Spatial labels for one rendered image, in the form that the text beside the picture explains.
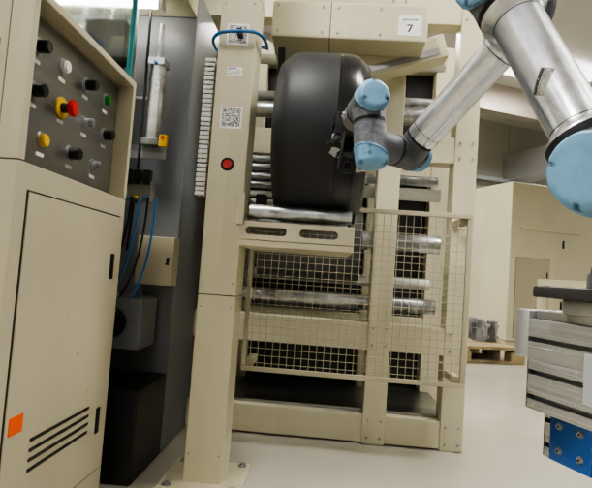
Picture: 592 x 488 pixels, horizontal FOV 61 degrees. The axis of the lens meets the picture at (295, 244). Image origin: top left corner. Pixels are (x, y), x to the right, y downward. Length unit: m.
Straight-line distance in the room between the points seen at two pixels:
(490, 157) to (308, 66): 8.15
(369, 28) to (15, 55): 1.35
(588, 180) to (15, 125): 1.04
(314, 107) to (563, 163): 0.87
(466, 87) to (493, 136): 8.60
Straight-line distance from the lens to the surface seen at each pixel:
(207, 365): 1.73
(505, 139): 9.92
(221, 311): 1.70
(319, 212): 1.60
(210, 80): 1.88
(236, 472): 1.92
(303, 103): 1.54
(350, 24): 2.16
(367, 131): 1.16
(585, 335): 0.96
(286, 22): 2.17
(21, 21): 1.26
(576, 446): 1.05
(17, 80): 1.22
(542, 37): 0.96
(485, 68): 1.17
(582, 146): 0.82
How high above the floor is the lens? 0.71
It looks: 3 degrees up
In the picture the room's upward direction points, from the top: 4 degrees clockwise
